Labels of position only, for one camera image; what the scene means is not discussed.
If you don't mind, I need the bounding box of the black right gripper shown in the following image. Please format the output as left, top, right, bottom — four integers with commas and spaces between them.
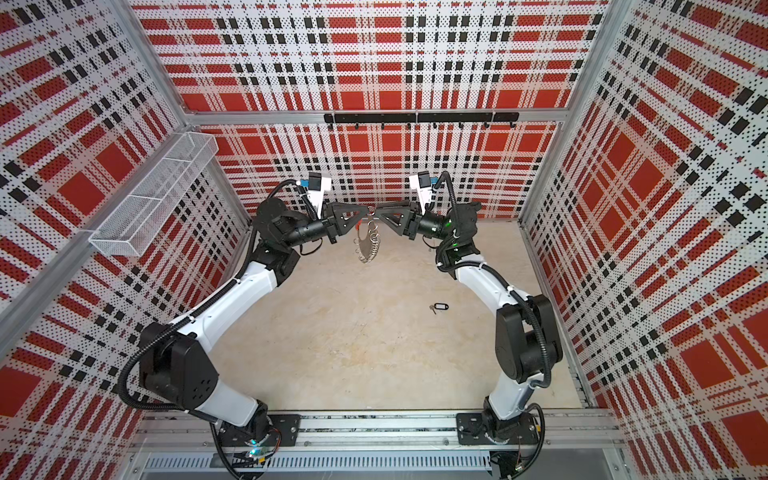
377, 203, 454, 246

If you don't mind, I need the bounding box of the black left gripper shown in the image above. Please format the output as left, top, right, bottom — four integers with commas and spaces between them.
283, 201, 368, 248

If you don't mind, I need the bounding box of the red-handled key organizer ring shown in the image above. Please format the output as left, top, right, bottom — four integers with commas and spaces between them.
352, 206, 383, 265

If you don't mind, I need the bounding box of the small black-tagged key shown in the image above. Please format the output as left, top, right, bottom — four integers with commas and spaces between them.
429, 302, 450, 314

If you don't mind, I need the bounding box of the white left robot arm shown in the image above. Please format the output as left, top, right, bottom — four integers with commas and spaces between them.
119, 196, 368, 443

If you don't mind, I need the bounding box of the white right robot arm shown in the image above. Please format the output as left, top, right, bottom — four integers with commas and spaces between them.
375, 201, 564, 444

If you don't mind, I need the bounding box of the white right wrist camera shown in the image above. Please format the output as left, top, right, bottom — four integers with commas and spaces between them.
408, 171, 433, 212

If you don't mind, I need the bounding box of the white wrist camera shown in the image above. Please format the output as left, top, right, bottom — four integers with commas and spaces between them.
408, 171, 433, 212
302, 172, 332, 213

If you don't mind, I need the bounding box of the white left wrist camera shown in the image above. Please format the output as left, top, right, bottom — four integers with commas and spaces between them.
302, 172, 332, 213

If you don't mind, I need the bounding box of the black hook rail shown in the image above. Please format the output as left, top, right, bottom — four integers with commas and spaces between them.
323, 111, 520, 127

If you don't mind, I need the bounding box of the white wire mesh basket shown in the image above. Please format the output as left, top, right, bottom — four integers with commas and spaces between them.
89, 131, 218, 257

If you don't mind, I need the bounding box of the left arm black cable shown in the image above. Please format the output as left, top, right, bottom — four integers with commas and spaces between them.
116, 178, 319, 412

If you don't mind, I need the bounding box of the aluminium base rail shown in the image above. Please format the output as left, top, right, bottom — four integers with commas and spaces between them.
128, 410, 625, 475

